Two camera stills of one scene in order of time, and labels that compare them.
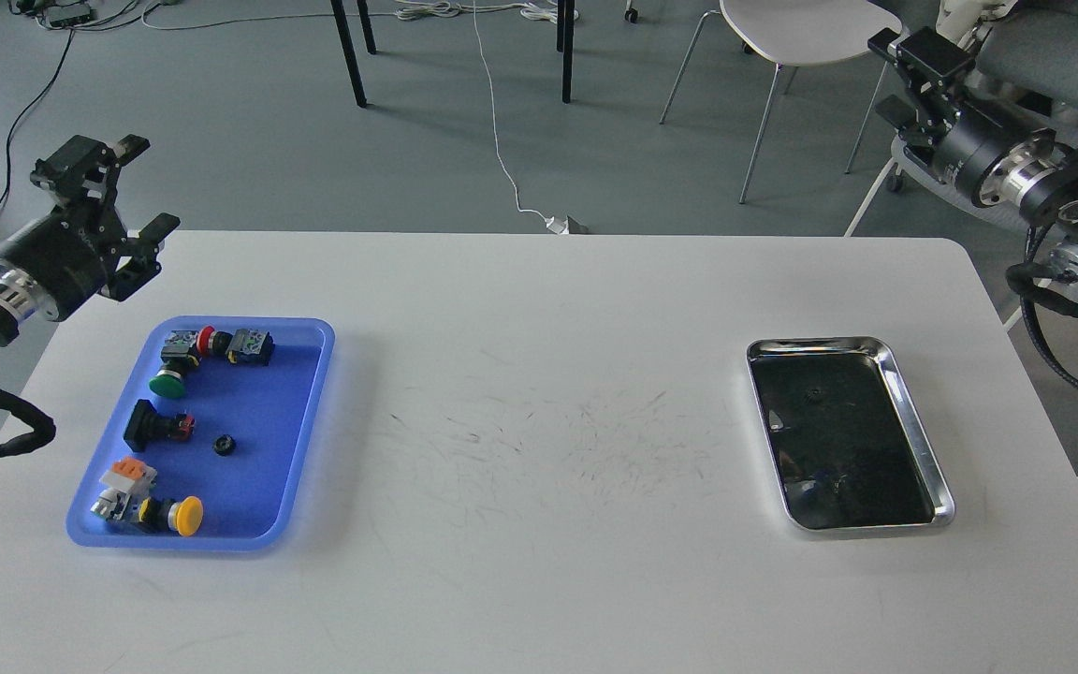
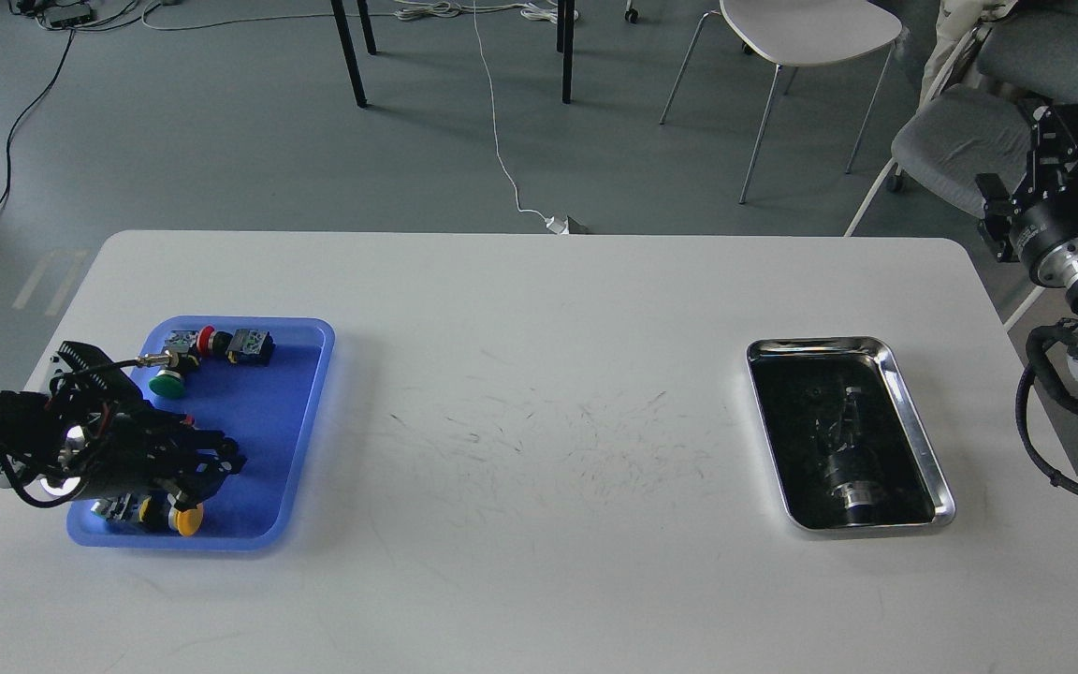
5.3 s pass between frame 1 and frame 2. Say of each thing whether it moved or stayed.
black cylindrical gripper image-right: moved
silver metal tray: stayed
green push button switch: stayed
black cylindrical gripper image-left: moved
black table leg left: stayed
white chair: stayed
